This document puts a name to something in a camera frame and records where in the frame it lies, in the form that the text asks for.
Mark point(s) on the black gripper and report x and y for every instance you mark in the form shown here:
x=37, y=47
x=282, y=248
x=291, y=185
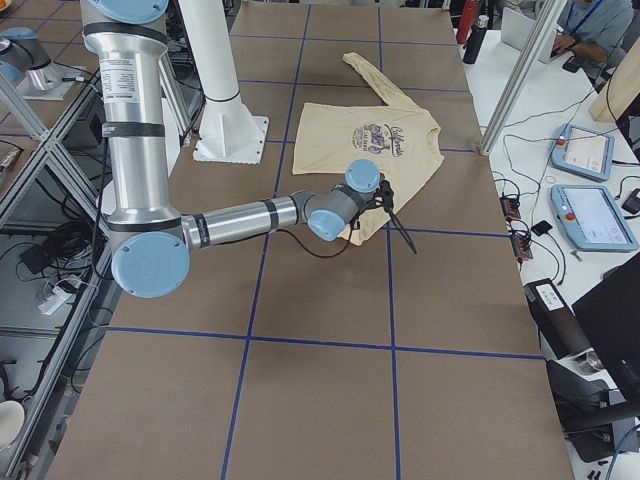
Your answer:
x=385, y=201

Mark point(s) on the yellow long sleeve shirt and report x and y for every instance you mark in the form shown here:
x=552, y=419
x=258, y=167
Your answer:
x=400, y=137

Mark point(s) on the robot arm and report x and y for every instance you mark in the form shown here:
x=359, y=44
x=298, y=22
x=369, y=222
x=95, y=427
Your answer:
x=150, y=239

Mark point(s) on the black water bottle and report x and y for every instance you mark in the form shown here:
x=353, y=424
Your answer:
x=475, y=40

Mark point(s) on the upper blue teach pendant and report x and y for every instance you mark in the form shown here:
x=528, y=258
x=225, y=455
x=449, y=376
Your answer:
x=583, y=152

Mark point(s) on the blue teach pendant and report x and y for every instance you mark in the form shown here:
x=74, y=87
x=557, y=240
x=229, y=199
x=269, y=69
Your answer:
x=591, y=219
x=583, y=152

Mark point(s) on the red water bottle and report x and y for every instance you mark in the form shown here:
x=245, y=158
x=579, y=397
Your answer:
x=466, y=20

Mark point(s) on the lower blue teach pendant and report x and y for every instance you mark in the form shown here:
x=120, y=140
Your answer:
x=591, y=219

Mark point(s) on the seated person in grey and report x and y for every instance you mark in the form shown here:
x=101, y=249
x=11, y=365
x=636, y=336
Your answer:
x=591, y=30

